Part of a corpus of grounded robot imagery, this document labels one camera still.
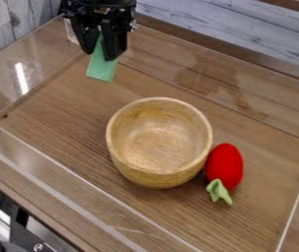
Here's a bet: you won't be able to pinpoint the long green block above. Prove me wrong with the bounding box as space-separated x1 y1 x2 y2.
87 35 118 83

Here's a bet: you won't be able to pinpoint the black metal table frame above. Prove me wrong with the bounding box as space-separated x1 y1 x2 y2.
0 209 58 252

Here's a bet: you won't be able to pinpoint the clear acrylic tray walls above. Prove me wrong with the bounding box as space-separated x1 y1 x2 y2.
0 18 299 252

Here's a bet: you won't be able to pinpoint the red felt strawberry toy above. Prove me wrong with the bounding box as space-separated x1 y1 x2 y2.
205 143 245 205

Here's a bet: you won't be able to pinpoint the clear acrylic corner bracket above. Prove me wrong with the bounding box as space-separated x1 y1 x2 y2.
64 18 80 45

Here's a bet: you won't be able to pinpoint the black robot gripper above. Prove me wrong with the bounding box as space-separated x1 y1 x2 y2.
60 0 137 61

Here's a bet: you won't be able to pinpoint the light wooden bowl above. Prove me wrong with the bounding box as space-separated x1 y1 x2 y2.
107 96 214 188

